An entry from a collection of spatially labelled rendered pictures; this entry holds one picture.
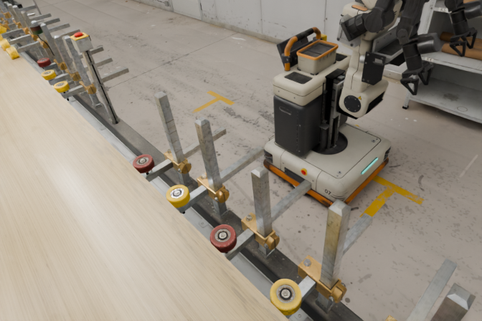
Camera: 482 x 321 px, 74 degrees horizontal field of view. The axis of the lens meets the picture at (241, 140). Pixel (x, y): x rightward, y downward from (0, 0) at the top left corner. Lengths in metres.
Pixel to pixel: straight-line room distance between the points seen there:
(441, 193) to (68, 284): 2.18
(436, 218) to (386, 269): 0.52
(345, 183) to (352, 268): 0.47
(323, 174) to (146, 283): 1.35
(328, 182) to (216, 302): 1.28
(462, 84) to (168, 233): 2.97
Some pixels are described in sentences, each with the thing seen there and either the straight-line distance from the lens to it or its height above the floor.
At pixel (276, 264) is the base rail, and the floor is 0.70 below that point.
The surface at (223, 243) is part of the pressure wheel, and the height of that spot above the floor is 0.91.
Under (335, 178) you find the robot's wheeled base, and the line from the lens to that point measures 2.03.
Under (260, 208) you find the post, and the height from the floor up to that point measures 0.97.
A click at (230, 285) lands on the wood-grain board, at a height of 0.90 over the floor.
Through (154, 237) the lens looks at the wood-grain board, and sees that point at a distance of 1.07.
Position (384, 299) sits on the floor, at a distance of 1.97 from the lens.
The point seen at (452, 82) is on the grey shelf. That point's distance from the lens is 3.50.
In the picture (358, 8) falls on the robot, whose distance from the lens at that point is 1.65.
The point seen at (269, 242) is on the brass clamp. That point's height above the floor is 0.82.
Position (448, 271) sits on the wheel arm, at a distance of 1.10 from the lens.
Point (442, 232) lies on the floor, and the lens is 2.31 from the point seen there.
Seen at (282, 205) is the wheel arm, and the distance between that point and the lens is 1.17.
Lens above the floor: 1.73
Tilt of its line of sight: 39 degrees down
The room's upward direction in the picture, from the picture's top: 7 degrees counter-clockwise
